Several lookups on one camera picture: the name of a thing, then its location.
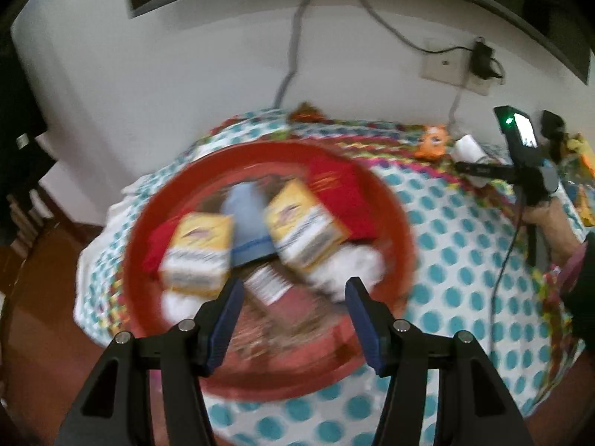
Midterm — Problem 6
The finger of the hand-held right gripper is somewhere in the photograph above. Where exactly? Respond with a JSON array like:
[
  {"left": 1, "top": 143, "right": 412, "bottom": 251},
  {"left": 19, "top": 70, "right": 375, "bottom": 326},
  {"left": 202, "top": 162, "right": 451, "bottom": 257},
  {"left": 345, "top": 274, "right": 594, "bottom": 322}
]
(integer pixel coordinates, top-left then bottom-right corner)
[{"left": 453, "top": 161, "right": 518, "bottom": 183}]

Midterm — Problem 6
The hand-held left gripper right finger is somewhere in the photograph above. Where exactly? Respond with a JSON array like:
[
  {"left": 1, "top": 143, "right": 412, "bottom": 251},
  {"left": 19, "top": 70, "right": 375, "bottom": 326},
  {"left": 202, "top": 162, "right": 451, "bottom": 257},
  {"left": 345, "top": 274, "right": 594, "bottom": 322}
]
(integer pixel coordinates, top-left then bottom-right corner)
[{"left": 345, "top": 276, "right": 526, "bottom": 446}]

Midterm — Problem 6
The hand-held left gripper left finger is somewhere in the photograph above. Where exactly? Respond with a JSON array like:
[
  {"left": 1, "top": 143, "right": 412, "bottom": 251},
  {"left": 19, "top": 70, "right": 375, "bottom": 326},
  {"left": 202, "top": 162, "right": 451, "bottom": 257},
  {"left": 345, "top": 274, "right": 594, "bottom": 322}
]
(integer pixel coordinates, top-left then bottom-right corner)
[{"left": 56, "top": 278, "right": 245, "bottom": 446}]

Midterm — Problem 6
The white sock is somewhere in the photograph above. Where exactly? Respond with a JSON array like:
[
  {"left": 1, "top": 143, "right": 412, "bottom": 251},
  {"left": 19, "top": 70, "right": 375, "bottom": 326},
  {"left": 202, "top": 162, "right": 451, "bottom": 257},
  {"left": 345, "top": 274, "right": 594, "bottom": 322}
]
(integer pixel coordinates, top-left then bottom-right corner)
[
  {"left": 452, "top": 134, "right": 490, "bottom": 166},
  {"left": 160, "top": 288, "right": 202, "bottom": 324},
  {"left": 307, "top": 242, "right": 387, "bottom": 299}
]

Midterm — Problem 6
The beige small carton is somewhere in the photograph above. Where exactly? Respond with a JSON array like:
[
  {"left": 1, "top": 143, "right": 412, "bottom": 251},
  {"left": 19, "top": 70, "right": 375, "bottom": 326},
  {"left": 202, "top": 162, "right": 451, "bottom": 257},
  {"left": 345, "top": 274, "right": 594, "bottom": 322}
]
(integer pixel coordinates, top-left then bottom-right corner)
[{"left": 244, "top": 262, "right": 292, "bottom": 308}]

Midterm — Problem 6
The red round tray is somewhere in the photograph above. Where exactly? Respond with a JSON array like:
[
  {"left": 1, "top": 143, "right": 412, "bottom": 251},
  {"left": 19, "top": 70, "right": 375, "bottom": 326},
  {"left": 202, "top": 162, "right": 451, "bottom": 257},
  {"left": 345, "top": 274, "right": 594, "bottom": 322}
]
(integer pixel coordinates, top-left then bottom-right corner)
[{"left": 122, "top": 142, "right": 417, "bottom": 401}]

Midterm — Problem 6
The small yellow box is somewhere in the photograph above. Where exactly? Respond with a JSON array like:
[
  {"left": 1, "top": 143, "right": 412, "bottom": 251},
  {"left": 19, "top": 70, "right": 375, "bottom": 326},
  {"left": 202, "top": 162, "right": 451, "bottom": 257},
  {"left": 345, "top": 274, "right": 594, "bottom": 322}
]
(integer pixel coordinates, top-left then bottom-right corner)
[{"left": 158, "top": 212, "right": 235, "bottom": 297}]

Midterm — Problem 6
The blue-grey towel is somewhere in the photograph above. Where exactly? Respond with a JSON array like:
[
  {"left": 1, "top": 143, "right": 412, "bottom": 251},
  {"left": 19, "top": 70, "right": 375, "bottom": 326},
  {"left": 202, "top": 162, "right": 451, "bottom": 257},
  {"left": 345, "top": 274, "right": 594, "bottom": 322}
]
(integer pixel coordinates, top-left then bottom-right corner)
[{"left": 221, "top": 183, "right": 280, "bottom": 268}]

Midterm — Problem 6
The large yellow box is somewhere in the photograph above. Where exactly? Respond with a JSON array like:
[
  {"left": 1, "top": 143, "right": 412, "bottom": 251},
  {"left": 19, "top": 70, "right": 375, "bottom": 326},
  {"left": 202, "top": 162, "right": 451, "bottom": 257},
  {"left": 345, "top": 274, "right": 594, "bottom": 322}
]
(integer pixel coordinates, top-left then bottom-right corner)
[{"left": 262, "top": 178, "right": 352, "bottom": 284}]

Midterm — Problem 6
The person's right forearm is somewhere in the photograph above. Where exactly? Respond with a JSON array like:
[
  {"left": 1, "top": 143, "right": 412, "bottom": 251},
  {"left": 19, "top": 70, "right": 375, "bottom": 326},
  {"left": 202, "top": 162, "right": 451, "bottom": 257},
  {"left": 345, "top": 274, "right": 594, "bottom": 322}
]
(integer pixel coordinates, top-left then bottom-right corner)
[{"left": 551, "top": 230, "right": 595, "bottom": 341}]

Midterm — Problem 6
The person's right hand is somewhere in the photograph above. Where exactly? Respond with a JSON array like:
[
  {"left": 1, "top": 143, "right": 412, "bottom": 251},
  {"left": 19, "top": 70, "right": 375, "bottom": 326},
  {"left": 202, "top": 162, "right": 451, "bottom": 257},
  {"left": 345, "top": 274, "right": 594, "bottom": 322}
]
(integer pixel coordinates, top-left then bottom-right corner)
[{"left": 521, "top": 200, "right": 587, "bottom": 266}]

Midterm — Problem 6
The black clamp stand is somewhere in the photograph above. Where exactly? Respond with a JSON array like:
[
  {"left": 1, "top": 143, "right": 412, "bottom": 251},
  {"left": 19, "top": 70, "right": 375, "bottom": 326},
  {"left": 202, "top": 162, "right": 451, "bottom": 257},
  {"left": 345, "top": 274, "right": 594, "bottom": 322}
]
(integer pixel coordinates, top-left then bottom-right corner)
[{"left": 541, "top": 110, "right": 568, "bottom": 159}]

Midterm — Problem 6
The bag of colourful things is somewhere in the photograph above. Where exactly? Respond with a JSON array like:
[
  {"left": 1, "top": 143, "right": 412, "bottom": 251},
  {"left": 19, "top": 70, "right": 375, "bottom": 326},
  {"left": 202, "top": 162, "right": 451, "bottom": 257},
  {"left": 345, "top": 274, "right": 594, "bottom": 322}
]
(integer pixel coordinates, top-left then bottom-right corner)
[{"left": 564, "top": 132, "right": 595, "bottom": 229}]

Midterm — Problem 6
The orange toy figure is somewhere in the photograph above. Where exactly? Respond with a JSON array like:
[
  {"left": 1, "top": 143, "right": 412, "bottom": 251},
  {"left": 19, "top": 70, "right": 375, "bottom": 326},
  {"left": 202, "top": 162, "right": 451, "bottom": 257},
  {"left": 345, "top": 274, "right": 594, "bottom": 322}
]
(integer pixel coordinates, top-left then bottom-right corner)
[{"left": 413, "top": 123, "right": 450, "bottom": 161}]

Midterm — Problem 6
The polka dot tablecloth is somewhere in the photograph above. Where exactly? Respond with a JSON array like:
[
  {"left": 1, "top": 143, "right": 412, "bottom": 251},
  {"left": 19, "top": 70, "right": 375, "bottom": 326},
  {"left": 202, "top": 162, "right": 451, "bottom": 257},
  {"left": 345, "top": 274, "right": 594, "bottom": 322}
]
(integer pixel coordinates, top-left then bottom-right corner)
[{"left": 74, "top": 107, "right": 589, "bottom": 446}]

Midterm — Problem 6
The black plug charger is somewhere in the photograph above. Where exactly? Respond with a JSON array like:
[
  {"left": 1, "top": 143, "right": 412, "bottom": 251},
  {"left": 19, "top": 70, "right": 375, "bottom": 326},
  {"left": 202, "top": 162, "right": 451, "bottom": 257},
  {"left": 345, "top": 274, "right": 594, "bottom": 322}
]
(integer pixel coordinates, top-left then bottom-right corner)
[{"left": 471, "top": 39, "right": 506, "bottom": 83}]

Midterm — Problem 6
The red candy wrapper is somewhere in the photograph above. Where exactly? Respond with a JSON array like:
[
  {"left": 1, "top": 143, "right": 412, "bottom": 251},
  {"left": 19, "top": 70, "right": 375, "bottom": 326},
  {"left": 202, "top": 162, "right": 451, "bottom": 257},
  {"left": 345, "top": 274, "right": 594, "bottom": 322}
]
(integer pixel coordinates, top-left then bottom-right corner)
[{"left": 290, "top": 101, "right": 327, "bottom": 124}]

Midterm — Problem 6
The dark wooden furniture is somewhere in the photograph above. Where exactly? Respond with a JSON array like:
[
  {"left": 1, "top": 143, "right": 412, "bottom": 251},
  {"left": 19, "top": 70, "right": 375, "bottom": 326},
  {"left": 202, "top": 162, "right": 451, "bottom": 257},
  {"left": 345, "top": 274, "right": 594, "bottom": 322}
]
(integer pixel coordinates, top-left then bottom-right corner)
[{"left": 0, "top": 32, "right": 59, "bottom": 248}]

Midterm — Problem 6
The charger cable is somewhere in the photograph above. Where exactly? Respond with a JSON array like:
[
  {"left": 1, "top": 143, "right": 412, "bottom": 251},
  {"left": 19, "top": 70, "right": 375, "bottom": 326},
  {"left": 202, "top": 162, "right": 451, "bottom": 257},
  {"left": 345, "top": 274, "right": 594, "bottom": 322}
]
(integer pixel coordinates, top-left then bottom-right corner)
[{"left": 448, "top": 85, "right": 464, "bottom": 127}]

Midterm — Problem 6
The white wall socket plate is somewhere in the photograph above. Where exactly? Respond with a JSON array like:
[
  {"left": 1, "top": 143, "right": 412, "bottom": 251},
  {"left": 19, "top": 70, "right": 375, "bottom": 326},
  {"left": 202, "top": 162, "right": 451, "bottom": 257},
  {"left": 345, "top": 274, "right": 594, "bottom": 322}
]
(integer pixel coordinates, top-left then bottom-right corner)
[
  {"left": 421, "top": 48, "right": 466, "bottom": 85},
  {"left": 464, "top": 73, "right": 494, "bottom": 97}
]

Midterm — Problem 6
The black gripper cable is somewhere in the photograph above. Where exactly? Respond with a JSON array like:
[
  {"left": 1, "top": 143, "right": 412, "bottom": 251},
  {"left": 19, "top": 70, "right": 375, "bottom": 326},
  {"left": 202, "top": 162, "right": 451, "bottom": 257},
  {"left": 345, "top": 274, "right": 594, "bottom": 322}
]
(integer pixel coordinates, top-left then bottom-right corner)
[{"left": 487, "top": 203, "right": 540, "bottom": 336}]

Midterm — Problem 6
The screen power cable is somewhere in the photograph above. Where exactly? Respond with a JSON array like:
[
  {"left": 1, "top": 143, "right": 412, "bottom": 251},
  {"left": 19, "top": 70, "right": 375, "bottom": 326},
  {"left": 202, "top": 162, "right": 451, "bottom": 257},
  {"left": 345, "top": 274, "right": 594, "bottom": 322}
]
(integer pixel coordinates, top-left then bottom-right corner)
[{"left": 350, "top": 0, "right": 476, "bottom": 55}]

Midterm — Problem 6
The thin wall cable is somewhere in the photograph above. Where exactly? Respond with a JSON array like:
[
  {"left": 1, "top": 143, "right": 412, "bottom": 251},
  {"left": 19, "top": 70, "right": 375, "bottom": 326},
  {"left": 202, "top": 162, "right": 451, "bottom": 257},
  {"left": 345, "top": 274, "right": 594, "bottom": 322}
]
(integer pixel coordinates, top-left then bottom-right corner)
[{"left": 273, "top": 0, "right": 321, "bottom": 109}]

